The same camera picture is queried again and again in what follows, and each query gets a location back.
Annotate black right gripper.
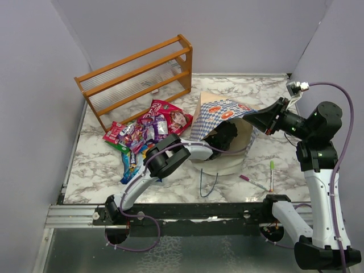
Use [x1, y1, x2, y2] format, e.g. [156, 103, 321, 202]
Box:
[243, 97, 315, 140]

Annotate blue checkered paper bag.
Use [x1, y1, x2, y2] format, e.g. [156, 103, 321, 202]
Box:
[189, 92, 260, 178]

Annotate red pink snack bag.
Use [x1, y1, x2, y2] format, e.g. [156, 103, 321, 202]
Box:
[149, 100, 193, 135]

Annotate purple snack bag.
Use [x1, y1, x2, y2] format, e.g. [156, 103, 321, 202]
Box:
[140, 114, 168, 143]

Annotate pink berry candy packet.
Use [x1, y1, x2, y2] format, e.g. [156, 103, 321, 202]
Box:
[118, 122, 155, 154]

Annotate blue gummy snack bag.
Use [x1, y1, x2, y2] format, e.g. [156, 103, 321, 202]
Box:
[120, 144, 154, 185]

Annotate green snack bag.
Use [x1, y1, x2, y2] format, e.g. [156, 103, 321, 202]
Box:
[106, 141, 130, 154]

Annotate red candy packet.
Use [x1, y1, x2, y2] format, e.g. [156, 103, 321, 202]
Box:
[103, 121, 126, 144]

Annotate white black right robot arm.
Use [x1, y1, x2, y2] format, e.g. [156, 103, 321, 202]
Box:
[243, 98, 362, 271]

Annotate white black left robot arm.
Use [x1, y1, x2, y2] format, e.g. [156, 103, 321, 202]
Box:
[105, 122, 238, 225]

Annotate green marker pen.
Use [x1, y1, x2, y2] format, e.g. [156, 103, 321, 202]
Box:
[269, 160, 275, 192]

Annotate purple marker pen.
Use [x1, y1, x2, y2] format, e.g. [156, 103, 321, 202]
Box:
[239, 175, 270, 192]

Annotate orange wooden rack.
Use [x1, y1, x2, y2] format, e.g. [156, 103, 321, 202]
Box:
[75, 34, 193, 131]

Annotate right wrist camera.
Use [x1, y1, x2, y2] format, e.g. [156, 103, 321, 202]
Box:
[286, 81, 309, 109]

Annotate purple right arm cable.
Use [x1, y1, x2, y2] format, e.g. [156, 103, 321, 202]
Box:
[308, 81, 355, 273]

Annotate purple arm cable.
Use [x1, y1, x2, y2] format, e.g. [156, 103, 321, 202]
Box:
[308, 81, 355, 273]
[119, 142, 251, 221]

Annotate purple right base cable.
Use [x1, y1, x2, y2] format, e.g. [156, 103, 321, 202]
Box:
[260, 203, 313, 250]

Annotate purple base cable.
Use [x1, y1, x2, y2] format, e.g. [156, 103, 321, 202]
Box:
[260, 203, 313, 250]
[104, 214, 162, 253]

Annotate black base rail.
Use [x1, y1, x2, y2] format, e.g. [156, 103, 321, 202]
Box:
[93, 195, 289, 237]

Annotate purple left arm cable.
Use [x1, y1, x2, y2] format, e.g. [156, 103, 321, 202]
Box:
[119, 142, 251, 221]

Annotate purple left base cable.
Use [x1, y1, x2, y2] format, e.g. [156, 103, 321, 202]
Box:
[104, 214, 162, 253]

